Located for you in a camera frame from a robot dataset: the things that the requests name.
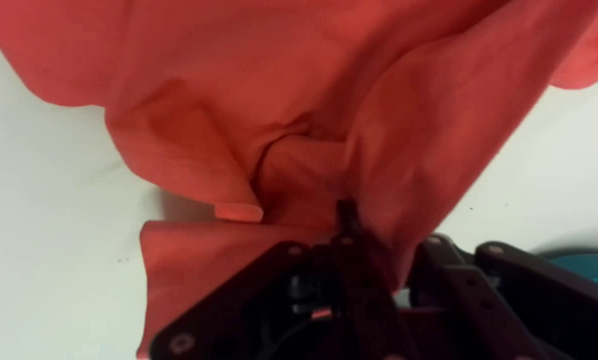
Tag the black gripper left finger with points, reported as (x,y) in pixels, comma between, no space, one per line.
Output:
(296,302)

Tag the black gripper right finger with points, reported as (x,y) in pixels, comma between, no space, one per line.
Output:
(499,302)

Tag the orange shirt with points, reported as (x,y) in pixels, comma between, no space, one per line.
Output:
(270,111)

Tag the teal pot lid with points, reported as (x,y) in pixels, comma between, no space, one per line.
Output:
(583,262)

